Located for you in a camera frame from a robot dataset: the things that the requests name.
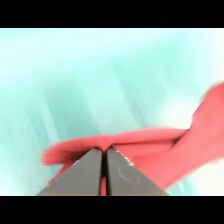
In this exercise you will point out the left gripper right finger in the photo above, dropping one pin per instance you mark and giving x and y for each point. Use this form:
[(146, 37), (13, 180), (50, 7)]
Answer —
[(128, 180)]

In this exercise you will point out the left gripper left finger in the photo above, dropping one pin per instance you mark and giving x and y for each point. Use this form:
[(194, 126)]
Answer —
[(83, 176)]

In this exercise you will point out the red T-shirt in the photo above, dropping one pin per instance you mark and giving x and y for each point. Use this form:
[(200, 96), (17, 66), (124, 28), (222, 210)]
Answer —
[(186, 146)]

